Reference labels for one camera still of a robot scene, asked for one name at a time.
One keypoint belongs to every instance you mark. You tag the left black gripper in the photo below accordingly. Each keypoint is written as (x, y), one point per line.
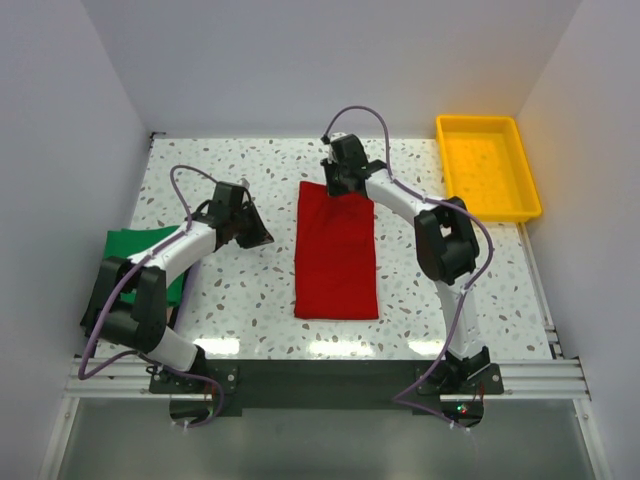
(260, 235)

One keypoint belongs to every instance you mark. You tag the red t shirt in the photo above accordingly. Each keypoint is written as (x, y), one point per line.
(335, 257)

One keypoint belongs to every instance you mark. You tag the green folded t shirt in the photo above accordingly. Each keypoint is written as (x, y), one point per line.
(126, 242)

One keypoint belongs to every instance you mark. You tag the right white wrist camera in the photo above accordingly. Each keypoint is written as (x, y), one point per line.
(334, 136)

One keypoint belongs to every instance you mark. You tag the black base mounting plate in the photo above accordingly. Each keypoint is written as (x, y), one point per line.
(230, 387)

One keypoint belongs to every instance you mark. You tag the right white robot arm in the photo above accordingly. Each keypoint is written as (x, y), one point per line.
(446, 249)

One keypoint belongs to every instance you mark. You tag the aluminium frame rail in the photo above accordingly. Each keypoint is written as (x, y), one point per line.
(556, 378)

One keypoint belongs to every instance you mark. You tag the yellow plastic bin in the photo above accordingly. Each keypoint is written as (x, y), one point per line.
(484, 163)

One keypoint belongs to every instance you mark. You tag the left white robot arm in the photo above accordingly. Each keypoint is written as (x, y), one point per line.
(190, 243)

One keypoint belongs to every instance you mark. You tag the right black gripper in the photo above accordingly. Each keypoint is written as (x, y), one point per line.
(332, 189)

